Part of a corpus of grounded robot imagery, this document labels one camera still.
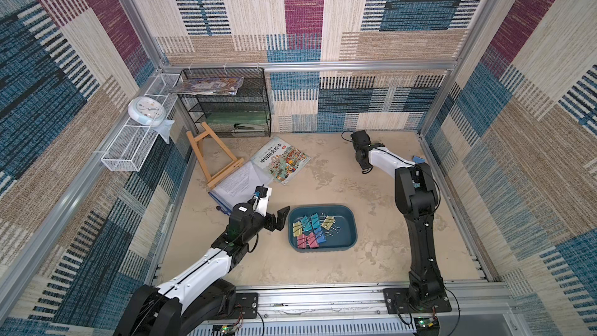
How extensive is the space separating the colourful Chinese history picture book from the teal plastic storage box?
0.18 m

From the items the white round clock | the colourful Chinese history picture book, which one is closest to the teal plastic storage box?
the colourful Chinese history picture book

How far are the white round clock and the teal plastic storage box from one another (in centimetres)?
53

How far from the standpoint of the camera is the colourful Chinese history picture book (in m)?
1.07

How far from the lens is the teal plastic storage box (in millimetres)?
854
